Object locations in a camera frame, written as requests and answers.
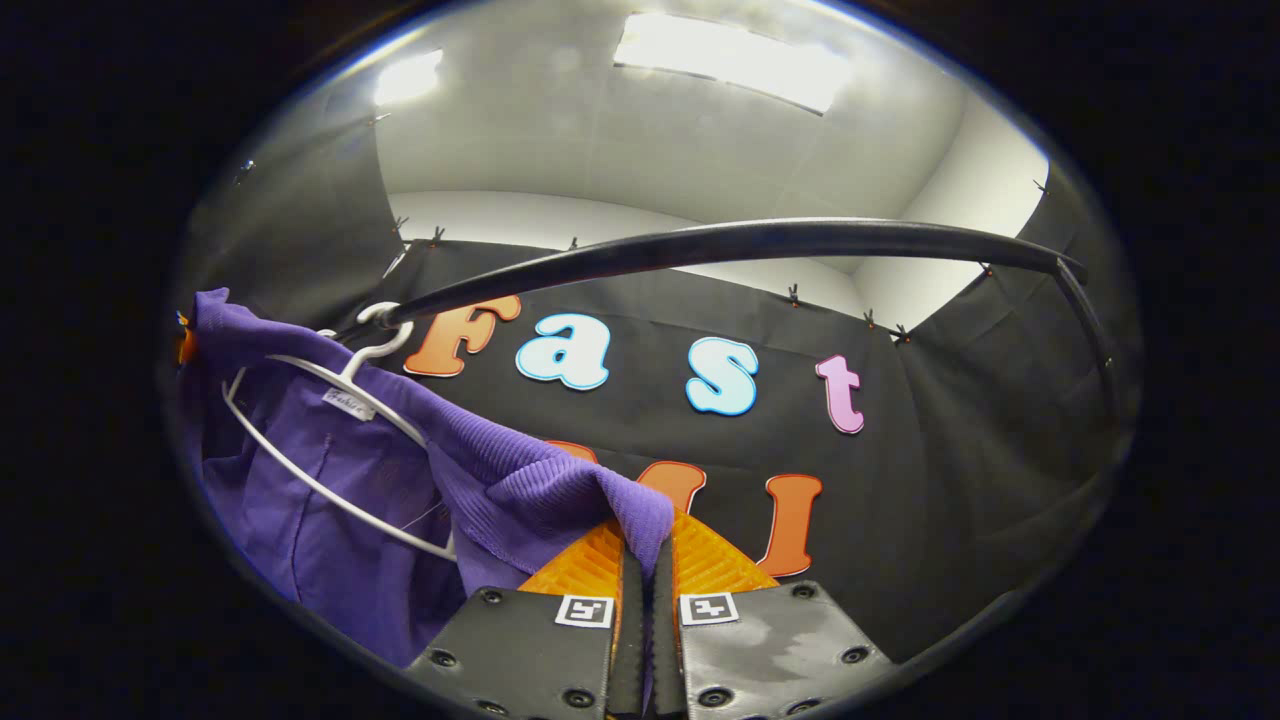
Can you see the black metal clothes rack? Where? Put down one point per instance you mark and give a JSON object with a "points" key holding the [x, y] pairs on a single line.
{"points": [[750, 238]]}

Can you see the row of small backdrop clips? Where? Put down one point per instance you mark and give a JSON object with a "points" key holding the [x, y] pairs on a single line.
{"points": [[793, 294]]}

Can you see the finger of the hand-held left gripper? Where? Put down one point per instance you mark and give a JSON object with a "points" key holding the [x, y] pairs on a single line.
{"points": [[186, 342]]}

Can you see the white plastic clothes hanger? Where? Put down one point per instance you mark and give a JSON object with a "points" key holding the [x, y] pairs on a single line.
{"points": [[378, 354]]}

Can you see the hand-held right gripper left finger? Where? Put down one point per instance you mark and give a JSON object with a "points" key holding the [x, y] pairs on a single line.
{"points": [[520, 650]]}

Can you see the small ceiling light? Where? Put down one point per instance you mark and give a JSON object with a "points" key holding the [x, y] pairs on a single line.
{"points": [[408, 78]]}

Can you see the long ceiling light panel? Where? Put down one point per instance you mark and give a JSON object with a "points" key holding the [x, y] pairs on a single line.
{"points": [[730, 60]]}

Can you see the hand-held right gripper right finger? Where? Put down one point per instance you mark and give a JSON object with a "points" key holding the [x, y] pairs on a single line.
{"points": [[770, 650]]}

